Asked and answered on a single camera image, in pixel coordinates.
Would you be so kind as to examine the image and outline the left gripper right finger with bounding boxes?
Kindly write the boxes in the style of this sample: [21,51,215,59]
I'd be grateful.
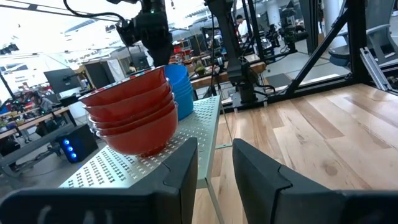
[232,138,398,224]

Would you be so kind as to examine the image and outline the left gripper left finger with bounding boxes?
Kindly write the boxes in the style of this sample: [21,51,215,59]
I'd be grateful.
[0,136,199,224]

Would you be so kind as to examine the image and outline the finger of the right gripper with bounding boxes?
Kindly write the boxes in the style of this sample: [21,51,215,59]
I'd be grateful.
[149,45,174,68]

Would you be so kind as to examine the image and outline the blue mini bowl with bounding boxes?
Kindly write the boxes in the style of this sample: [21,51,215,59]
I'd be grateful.
[172,86,193,95]
[170,81,192,90]
[174,90,195,121]
[164,63,190,85]

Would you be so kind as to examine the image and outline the red mini bowl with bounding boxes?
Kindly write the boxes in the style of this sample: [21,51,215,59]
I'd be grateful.
[96,104,179,158]
[78,65,169,107]
[92,101,177,137]
[82,81,172,118]
[88,92,174,129]

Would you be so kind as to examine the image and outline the black monitor on arm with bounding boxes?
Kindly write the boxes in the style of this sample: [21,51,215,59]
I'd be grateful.
[43,67,82,95]

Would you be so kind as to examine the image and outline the small potted plant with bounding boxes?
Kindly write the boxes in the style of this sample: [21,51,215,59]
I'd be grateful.
[194,60,208,77]

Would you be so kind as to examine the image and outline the wooden desk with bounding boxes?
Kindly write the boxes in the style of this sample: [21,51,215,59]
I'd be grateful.
[0,105,73,141]
[189,60,267,91]

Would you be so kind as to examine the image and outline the green perforated metal shelf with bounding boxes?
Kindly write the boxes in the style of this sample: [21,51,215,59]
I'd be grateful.
[58,95,233,224]

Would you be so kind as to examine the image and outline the person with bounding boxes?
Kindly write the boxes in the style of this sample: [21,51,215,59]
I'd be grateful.
[235,14,254,43]
[29,91,54,113]

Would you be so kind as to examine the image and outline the black computer tower blue lights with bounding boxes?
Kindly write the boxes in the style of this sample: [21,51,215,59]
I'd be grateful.
[57,123,100,165]

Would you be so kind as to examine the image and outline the black equipment stand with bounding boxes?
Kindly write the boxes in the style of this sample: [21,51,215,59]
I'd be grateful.
[269,7,309,55]

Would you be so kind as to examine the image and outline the silver aluminium extrusion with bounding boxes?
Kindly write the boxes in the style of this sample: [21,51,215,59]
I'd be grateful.
[359,46,394,93]

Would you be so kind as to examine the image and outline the grey chair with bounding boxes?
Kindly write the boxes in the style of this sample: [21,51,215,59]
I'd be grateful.
[328,0,398,68]

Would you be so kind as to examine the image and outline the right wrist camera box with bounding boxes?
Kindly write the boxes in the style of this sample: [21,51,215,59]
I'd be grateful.
[116,19,139,47]

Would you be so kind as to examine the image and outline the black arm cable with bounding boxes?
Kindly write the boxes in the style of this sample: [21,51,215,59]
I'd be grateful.
[63,0,125,22]

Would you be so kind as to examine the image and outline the black aluminium rig frame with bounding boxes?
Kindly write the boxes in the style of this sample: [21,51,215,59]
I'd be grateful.
[223,0,398,111]

